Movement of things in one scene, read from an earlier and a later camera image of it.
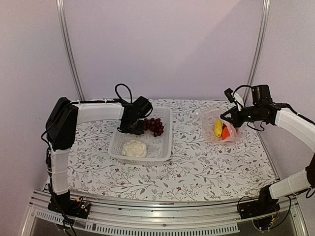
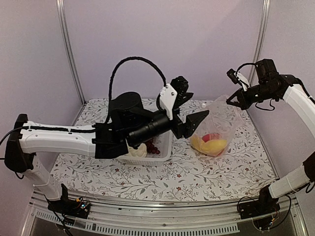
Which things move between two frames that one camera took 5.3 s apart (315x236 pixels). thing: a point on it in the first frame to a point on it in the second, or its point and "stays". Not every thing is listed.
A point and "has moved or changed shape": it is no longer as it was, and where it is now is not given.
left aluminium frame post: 61,15 stays
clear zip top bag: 215,129 has moved or changed shape
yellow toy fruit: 218,127 to 214,146
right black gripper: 235,120 to 243,103
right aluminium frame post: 247,95 stays
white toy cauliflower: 134,148 stays
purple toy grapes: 154,125 has moved or changed shape
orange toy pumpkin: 226,133 to 217,153
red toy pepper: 236,129 to 207,137
